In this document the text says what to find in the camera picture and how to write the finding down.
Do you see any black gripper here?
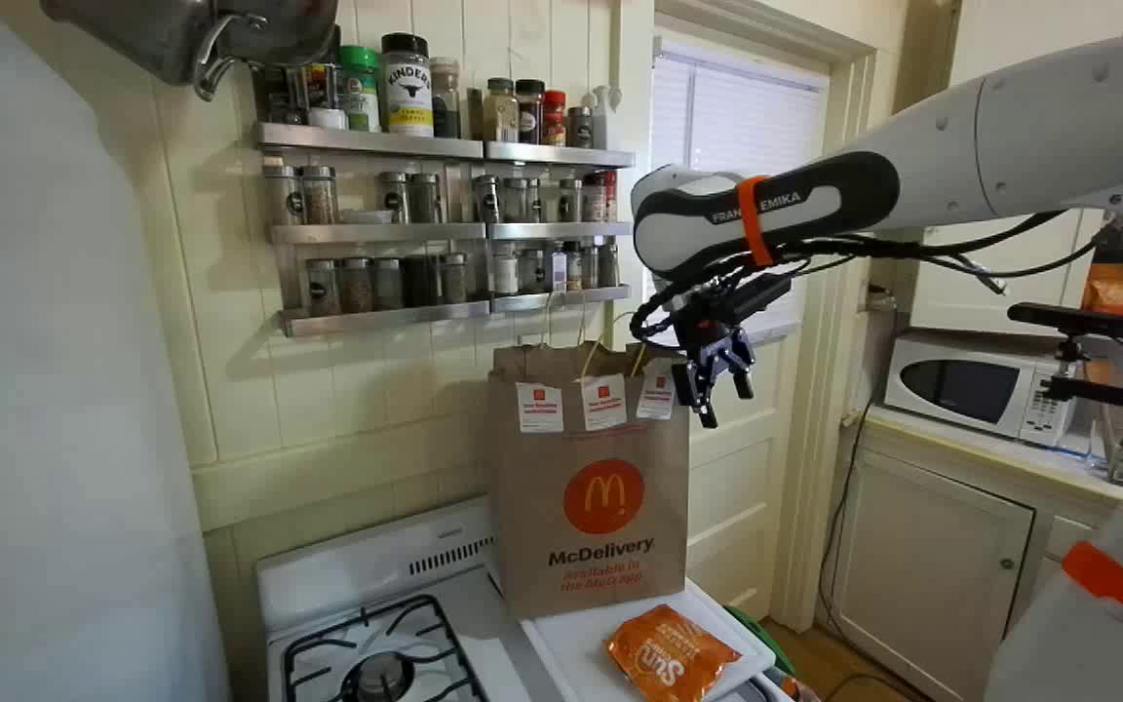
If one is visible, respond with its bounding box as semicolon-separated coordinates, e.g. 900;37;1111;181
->
670;298;762;431

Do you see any orange Sun Chips packet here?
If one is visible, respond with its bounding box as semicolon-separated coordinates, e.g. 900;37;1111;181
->
601;600;746;702

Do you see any full trash bin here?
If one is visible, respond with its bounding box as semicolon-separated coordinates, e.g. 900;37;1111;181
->
774;668;826;702

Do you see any brown McDelivery paper bag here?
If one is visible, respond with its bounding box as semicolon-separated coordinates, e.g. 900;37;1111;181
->
485;339;694;622

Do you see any white microwave oven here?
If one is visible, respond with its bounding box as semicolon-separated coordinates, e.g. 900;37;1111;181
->
883;326;1085;451

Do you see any white window blind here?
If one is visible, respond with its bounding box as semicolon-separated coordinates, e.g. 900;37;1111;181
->
647;49;832;354

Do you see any white low cabinet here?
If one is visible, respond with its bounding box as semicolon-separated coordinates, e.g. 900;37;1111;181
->
826;405;1123;702

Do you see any glass spice jar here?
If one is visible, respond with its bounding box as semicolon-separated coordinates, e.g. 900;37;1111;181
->
299;162;339;224
471;171;503;224
380;167;415;224
567;100;598;150
337;254;376;310
495;171;534;224
367;254;404;310
430;57;469;144
404;167;445;224
260;158;304;231
515;72;551;146
480;72;521;144
439;248;476;309
304;254;343;314

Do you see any white cutting board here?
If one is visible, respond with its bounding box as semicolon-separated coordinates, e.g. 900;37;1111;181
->
517;575;780;702

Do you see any red spice jar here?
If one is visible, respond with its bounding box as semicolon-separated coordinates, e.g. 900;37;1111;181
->
538;87;575;146

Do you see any white gas stove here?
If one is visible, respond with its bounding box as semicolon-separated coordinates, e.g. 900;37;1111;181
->
254;491;800;702

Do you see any orange bag on shelf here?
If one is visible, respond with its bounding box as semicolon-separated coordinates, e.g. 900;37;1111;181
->
1080;259;1123;323

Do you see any large white label jar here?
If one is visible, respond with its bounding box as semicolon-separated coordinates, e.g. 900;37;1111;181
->
380;32;438;140

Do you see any green lid spice jar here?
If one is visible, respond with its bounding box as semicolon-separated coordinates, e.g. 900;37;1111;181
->
337;41;385;136

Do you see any black stove burner grate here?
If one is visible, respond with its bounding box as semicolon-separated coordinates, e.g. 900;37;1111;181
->
281;591;486;702

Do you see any white tall cabinet door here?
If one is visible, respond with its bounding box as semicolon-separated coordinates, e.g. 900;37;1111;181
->
910;0;1123;334

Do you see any dark spice jar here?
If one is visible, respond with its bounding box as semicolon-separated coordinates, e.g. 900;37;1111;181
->
254;57;311;127

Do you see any white refrigerator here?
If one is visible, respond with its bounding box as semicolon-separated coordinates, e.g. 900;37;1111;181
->
0;0;235;702

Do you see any hanging steel pot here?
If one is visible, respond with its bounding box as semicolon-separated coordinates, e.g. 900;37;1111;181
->
35;0;343;100

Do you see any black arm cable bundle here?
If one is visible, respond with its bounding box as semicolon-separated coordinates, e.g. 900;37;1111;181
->
628;206;1111;354

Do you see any green bin frame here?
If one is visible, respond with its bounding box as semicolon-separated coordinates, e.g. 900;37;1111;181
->
724;604;788;674

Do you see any black camera stand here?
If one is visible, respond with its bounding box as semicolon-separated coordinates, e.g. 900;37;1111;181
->
1002;298;1123;421

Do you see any metal wall spice rack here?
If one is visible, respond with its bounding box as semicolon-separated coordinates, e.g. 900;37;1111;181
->
254;115;636;341

